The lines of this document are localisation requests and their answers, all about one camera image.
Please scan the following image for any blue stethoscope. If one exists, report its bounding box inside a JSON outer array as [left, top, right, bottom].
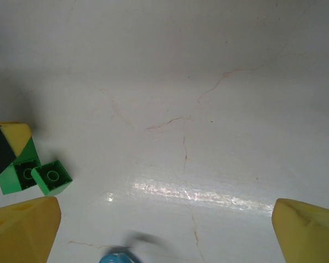
[[98, 251, 140, 263]]

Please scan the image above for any green square lego brick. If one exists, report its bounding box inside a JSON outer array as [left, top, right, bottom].
[[0, 136, 42, 196]]

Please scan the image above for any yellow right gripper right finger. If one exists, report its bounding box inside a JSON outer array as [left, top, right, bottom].
[[272, 198, 329, 263]]

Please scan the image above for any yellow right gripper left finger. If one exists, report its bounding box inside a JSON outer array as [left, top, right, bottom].
[[0, 196, 63, 263]]

